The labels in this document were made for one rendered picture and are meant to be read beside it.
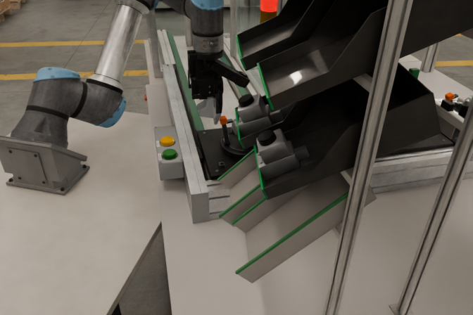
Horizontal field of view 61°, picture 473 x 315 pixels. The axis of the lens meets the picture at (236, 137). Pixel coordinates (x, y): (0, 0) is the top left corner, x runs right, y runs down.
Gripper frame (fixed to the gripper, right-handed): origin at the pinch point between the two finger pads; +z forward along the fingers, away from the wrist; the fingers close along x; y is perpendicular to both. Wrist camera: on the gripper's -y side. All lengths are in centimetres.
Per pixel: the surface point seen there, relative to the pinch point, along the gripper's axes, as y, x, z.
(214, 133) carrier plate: -0.5, -8.9, 10.0
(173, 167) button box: 13.3, 2.0, 12.9
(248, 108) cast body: -0.1, 30.1, -18.9
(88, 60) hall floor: 78, -348, 107
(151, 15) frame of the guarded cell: 13, -82, -7
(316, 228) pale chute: -7, 50, -5
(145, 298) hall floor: 30, -29, 107
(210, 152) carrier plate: 2.4, 1.1, 10.0
